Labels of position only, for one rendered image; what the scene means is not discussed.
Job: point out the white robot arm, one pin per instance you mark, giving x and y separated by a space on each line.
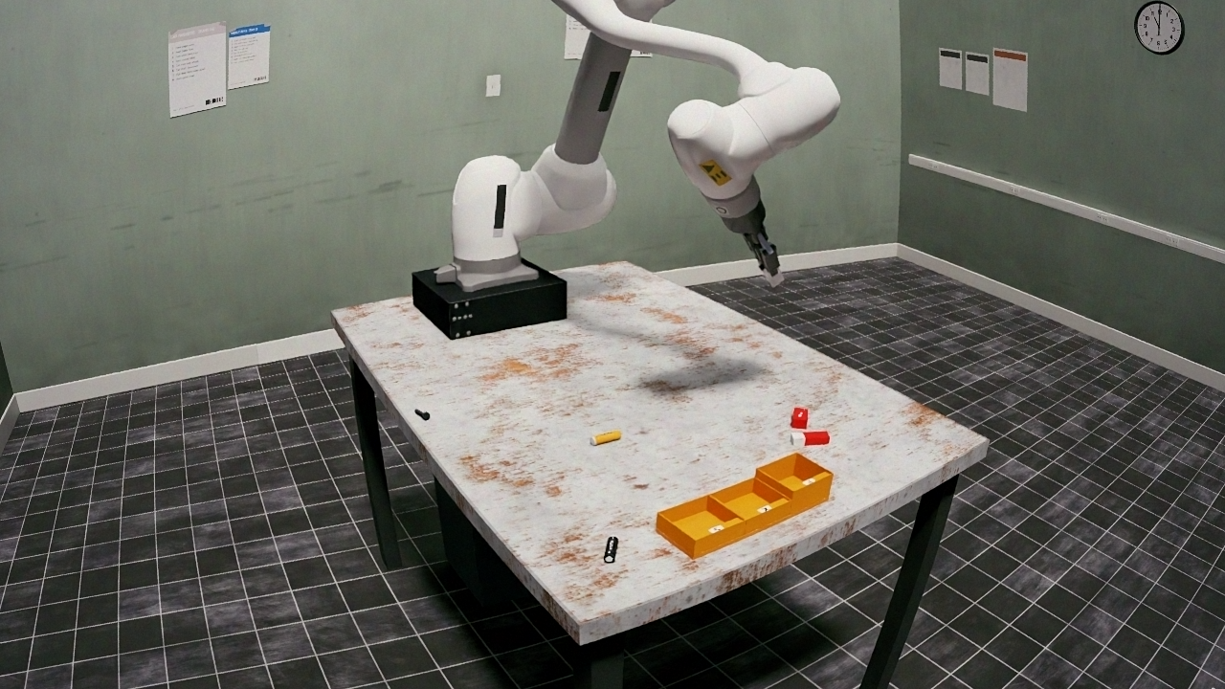
496 205

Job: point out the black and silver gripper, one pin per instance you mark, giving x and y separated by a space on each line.
751 227

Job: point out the black battery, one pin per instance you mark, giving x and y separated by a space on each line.
611 548

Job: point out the orange three-compartment tray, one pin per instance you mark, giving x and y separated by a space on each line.
739 511

